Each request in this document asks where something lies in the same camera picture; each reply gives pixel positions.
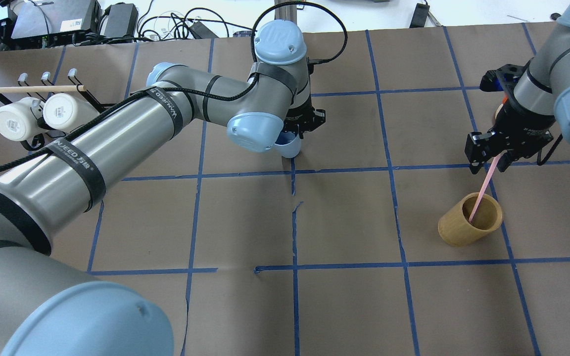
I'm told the black electronics box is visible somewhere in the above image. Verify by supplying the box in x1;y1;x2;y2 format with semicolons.
11;0;101;41

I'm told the white mug outer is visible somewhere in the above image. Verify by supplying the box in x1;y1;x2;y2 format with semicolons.
0;97;46;142

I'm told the wooden dowel rod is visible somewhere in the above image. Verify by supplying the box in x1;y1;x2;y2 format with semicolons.
0;84;88;94

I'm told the pink chopstick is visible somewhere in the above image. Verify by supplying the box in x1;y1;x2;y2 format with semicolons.
468;153;503;223

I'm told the black power adapter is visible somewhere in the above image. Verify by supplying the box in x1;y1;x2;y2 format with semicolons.
100;2;138;38

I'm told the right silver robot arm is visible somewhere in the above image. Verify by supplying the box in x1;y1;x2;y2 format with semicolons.
465;4;570;174

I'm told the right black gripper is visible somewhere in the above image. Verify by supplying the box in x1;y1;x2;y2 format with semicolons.
466;106;556;175

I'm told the light blue cup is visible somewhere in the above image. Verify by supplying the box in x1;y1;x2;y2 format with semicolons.
274;132;302;159

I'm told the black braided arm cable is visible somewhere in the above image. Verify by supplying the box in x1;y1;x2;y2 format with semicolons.
0;1;348;182

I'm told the bamboo cylinder holder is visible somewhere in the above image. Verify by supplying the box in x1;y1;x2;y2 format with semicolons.
437;192;504;246

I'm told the black wire mug rack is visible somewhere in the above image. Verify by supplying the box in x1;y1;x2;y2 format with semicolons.
0;68;112;152

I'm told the white mug inner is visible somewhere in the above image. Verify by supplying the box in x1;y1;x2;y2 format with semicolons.
43;93;99;133

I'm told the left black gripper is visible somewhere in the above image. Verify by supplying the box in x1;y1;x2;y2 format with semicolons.
285;96;326;139

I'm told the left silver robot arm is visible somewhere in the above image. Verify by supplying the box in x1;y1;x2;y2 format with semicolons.
0;20;419;356

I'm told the white mug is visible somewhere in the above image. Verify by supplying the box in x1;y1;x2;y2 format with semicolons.
0;97;46;142
43;93;99;133

